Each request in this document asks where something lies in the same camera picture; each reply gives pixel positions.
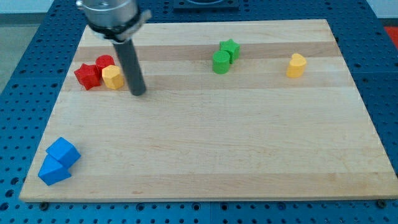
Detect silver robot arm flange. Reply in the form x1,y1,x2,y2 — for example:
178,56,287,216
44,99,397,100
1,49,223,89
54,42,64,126
76,0,152,44

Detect yellow heart block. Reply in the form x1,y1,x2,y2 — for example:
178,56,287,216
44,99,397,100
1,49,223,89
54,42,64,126
286,53,307,78

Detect wooden board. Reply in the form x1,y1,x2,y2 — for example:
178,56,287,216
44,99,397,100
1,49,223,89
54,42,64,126
19,19,397,202

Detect green cylinder block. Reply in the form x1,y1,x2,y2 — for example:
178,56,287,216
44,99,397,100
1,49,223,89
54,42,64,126
212,50,230,74

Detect green star block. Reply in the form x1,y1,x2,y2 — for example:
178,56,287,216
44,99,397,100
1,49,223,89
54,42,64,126
220,39,240,64

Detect yellow hexagon block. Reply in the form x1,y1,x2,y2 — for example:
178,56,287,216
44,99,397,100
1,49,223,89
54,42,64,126
102,65,124,90

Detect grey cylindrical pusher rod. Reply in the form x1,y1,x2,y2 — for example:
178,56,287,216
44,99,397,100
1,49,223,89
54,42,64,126
113,40,146,96

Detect red cylinder block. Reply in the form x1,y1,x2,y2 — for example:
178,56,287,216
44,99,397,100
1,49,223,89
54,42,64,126
95,55,115,73

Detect red star block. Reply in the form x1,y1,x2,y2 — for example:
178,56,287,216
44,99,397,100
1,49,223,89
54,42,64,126
74,63,101,90

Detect blue cube block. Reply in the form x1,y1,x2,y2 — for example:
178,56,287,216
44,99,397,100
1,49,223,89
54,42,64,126
46,137,81,169

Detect blue triangle block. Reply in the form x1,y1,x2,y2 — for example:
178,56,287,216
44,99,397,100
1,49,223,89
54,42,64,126
38,155,72,185

